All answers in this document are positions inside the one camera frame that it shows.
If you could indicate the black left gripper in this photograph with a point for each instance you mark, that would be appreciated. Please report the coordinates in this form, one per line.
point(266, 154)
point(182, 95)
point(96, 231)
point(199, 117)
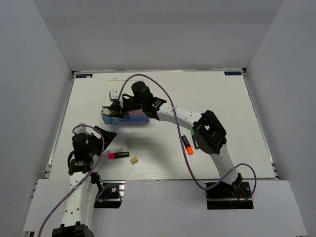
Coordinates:
point(108, 137)

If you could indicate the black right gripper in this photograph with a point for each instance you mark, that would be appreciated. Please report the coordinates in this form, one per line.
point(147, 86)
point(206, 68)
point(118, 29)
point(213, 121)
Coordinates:
point(118, 113)

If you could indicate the light blue small drawer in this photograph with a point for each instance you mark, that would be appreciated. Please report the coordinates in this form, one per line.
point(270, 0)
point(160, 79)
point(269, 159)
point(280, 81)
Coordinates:
point(110, 120)

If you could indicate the purple blue drawer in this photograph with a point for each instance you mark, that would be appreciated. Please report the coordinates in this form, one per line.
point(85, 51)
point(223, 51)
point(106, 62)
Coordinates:
point(135, 118)

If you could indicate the pink cap black highlighter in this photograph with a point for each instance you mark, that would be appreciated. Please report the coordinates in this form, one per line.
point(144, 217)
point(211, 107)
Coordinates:
point(118, 155)

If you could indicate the pink drawer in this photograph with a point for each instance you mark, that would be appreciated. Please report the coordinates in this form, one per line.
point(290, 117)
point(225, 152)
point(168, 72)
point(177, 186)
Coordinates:
point(136, 112)

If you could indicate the orange cap black highlighter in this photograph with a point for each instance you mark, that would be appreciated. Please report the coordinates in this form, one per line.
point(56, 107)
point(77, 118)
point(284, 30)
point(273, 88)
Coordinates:
point(187, 145)

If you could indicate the green cap black highlighter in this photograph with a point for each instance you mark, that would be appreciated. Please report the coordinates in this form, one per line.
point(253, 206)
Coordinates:
point(196, 146)

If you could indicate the small white pink stapler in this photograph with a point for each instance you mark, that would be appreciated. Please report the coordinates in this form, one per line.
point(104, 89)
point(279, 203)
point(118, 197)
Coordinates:
point(106, 112)

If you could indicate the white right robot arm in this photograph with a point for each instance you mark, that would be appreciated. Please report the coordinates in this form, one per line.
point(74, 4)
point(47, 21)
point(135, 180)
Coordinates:
point(208, 131)

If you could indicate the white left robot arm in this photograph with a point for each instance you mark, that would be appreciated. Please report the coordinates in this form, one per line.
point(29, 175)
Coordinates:
point(85, 184)

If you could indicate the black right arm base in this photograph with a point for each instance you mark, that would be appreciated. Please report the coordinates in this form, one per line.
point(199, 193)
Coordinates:
point(221, 199)

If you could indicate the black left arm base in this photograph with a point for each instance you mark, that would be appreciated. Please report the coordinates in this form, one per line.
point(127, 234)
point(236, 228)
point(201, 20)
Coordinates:
point(111, 195)

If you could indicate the white drawer cabinet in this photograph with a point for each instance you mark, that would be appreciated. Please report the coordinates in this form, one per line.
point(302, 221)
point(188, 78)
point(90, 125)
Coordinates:
point(116, 85)

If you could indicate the grey white eraser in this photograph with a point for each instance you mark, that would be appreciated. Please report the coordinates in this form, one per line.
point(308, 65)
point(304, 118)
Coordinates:
point(129, 143)

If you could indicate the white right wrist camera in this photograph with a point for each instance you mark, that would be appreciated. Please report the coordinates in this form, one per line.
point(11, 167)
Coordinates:
point(114, 95)

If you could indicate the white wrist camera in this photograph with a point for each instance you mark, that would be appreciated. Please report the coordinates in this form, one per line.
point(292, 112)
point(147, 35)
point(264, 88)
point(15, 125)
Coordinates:
point(114, 95)
point(81, 128)

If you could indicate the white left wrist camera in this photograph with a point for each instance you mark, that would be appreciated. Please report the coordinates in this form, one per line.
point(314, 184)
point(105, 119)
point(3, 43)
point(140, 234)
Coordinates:
point(81, 128)

